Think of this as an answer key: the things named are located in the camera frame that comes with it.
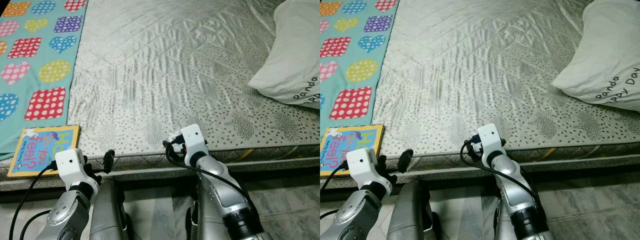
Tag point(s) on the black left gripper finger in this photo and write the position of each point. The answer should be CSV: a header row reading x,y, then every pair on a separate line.
x,y
405,160
108,160

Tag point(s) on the yellow-bordered blue children's book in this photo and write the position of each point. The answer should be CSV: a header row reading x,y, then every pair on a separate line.
x,y
40,150
350,145

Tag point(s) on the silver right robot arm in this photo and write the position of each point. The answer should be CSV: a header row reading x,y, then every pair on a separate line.
x,y
220,182
515,185

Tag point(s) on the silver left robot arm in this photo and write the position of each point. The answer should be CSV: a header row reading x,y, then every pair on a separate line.
x,y
65,215
355,215

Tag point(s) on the grey robot left leg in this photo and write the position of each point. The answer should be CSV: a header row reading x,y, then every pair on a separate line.
x,y
107,215
407,215

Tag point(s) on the grey robot leg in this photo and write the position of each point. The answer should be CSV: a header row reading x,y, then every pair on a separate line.
x,y
107,215
502,225
205,220
407,215

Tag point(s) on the grey robot right leg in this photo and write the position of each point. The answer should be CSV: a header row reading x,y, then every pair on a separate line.
x,y
502,225
205,220

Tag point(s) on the grey patterned quilted mattress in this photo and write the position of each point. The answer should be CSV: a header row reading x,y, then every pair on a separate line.
x,y
475,65
175,65

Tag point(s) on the teal blanket with colourful shapes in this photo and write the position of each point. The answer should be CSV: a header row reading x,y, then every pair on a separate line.
x,y
45,55
350,57

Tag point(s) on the white printed pillow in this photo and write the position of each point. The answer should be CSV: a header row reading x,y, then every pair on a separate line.
x,y
292,55
605,55

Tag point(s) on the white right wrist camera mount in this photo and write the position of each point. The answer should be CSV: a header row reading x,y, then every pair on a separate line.
x,y
192,142
490,142

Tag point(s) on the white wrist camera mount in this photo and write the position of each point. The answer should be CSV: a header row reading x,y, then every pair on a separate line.
x,y
192,142
490,142
361,164
70,165

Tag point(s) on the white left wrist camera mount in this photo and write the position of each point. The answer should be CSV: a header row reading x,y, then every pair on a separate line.
x,y
70,165
361,164

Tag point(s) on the dark bed frame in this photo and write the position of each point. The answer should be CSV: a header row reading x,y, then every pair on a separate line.
x,y
285,179
590,176

